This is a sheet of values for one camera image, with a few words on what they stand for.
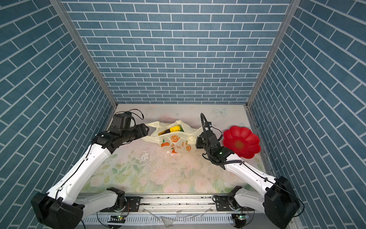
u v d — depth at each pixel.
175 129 0.94
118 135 0.56
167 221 0.70
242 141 0.99
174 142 0.84
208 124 0.67
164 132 0.96
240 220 0.71
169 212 0.73
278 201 0.40
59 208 0.36
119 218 0.72
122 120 0.57
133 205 0.73
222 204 0.73
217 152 0.61
